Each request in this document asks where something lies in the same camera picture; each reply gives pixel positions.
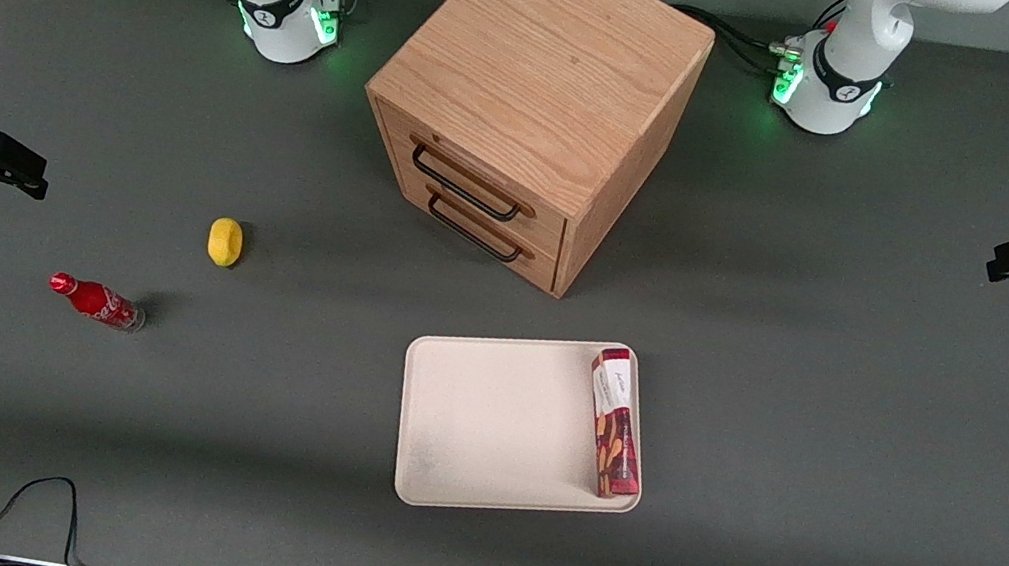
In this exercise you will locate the red cola bottle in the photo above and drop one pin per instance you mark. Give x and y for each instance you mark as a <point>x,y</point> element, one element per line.
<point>97,301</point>

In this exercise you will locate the red cookie box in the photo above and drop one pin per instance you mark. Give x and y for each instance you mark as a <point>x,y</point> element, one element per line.
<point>616,442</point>

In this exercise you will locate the beige plastic tray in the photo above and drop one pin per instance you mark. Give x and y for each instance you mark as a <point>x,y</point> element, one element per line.
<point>492,423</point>

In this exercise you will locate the wooden drawer front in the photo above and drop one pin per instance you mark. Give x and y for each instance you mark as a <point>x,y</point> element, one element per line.
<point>551,230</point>
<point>547,273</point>

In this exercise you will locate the wooden two-drawer cabinet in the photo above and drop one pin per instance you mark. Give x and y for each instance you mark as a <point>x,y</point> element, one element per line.
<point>550,57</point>

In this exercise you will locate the yellow lemon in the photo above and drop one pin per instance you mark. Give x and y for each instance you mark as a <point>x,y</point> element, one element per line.
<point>224,242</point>

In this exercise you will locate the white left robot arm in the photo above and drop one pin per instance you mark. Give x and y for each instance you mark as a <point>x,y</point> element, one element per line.
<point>858,35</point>

